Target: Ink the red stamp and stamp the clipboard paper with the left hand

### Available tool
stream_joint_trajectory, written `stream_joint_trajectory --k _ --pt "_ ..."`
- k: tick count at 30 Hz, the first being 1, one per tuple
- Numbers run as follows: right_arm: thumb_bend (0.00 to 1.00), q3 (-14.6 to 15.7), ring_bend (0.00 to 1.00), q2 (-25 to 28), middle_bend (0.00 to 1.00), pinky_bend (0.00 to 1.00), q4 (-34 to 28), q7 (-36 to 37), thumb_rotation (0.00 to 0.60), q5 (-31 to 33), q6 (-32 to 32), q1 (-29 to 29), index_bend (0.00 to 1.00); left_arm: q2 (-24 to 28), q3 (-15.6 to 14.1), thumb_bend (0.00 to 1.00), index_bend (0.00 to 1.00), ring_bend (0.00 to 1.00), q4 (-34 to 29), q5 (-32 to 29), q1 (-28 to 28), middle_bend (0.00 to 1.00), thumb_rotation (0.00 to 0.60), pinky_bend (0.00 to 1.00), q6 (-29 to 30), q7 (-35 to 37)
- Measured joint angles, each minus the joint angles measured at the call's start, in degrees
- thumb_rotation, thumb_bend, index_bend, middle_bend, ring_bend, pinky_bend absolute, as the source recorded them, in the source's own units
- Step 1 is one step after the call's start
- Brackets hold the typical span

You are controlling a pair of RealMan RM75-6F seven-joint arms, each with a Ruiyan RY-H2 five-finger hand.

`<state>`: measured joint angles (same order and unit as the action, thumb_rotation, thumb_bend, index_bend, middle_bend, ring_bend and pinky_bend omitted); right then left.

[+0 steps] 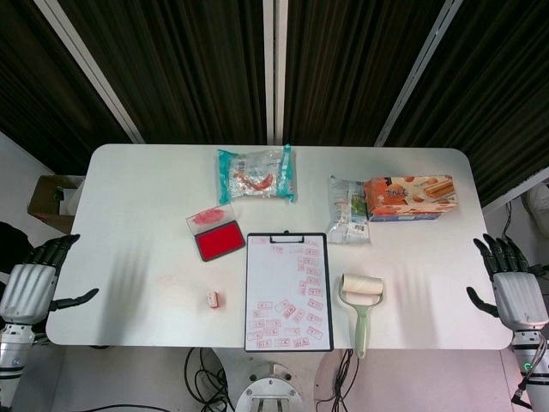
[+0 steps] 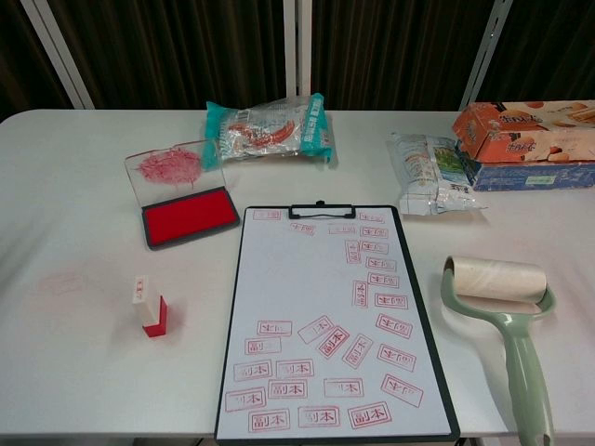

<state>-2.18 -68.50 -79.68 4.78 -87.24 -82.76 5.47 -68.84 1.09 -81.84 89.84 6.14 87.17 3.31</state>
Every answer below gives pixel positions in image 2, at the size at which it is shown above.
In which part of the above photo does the white slotted slanted frame post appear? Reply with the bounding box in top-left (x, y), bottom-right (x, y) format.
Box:
top-left (458, 0), bottom-right (513, 113)

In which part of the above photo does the blue flat carton box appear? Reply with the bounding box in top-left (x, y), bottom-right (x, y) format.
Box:
top-left (464, 157), bottom-right (595, 193)

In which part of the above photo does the white upright frame post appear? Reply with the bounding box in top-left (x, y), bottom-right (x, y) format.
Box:
top-left (283, 0), bottom-right (313, 111)

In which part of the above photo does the white green snack bag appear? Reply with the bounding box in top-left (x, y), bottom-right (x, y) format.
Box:
top-left (386, 131), bottom-right (490, 217)

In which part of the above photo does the white red rubber stamp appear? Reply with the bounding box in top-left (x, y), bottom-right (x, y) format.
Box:
top-left (130, 274), bottom-right (169, 340)

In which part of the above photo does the red ink pad clear lid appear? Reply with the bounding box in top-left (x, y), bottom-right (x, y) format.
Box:
top-left (123, 138), bottom-right (242, 252)

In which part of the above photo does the dark pleated curtain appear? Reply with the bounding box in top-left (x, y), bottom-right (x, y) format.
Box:
top-left (0, 0), bottom-right (595, 113)

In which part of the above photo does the green lint roller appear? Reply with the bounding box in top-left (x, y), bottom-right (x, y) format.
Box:
top-left (440, 254), bottom-right (559, 446)

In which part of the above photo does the teal sausage snack bag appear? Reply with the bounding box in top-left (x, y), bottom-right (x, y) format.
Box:
top-left (204, 91), bottom-right (338, 175)

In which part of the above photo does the white board with red labels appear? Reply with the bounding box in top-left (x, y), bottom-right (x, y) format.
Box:
top-left (218, 206), bottom-right (455, 439)

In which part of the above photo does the black clipboard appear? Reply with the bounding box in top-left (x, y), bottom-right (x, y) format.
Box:
top-left (213, 200), bottom-right (462, 443)

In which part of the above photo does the orange biscuit box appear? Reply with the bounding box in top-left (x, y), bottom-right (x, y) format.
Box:
top-left (452, 98), bottom-right (595, 164)

